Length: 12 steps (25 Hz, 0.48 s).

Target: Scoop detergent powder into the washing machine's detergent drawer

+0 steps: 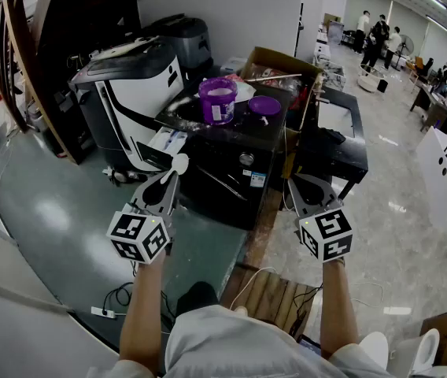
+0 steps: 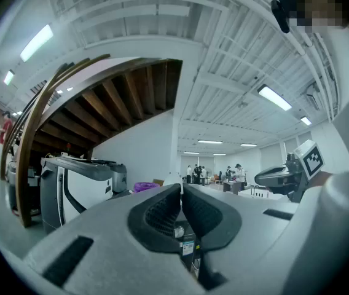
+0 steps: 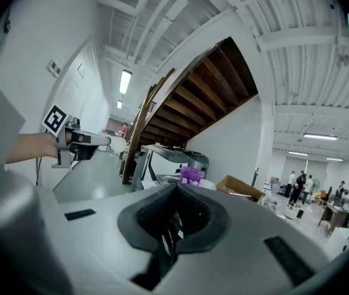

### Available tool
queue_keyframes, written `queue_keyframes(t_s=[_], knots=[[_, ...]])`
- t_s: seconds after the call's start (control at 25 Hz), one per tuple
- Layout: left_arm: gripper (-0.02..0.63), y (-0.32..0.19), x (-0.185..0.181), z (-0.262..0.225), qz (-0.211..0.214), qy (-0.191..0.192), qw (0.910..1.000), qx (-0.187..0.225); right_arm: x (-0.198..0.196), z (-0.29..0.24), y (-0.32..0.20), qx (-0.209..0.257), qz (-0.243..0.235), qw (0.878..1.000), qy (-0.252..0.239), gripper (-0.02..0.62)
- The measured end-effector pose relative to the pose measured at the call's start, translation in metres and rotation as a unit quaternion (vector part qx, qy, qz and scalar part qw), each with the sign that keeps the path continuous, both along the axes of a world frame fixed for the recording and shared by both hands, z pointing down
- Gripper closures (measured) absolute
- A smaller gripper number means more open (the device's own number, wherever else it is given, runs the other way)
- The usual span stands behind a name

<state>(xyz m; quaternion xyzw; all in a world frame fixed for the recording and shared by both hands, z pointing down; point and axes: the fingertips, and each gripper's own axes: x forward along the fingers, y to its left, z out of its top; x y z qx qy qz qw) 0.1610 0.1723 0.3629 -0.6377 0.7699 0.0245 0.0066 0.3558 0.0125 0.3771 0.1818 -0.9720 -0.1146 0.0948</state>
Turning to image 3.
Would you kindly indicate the wall switch panel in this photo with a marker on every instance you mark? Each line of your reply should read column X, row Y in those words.
column 56, row 67

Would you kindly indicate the white appliance cabinet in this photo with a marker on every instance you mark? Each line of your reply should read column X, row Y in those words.
column 343, row 243

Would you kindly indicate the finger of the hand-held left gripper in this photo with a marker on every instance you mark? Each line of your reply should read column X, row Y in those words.
column 99, row 139

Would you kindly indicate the wall fan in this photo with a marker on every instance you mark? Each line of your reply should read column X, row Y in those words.
column 343, row 60

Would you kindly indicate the white bucket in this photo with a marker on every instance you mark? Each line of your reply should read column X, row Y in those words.
column 292, row 212

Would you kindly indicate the long ceiling light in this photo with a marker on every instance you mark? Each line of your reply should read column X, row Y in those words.
column 119, row 104
column 125, row 81
column 334, row 159
column 298, row 153
column 320, row 136

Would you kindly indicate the open cardboard box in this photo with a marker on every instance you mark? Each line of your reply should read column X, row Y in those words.
column 239, row 187

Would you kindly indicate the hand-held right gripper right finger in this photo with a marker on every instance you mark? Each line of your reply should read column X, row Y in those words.
column 248, row 226

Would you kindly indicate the person's left forearm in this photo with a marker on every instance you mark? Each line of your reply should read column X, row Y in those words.
column 33, row 147

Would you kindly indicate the white and black appliance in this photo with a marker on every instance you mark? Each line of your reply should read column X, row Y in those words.
column 159, row 161

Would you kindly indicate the wooden desk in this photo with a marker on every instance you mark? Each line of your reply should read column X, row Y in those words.
column 334, row 215

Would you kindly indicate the brown wooden staircase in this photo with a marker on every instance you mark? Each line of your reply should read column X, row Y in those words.
column 205, row 97

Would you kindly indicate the standing fan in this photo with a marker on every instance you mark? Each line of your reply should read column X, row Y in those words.
column 316, row 183

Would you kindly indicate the purple plastic bucket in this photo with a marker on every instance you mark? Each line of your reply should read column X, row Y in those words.
column 192, row 176

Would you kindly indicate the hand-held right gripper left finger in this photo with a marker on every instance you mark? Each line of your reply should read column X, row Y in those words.
column 100, row 226

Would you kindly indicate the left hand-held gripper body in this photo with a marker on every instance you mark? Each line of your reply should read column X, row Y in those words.
column 56, row 120

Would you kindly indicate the dark grey appliance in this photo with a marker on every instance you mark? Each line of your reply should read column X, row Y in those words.
column 197, row 161

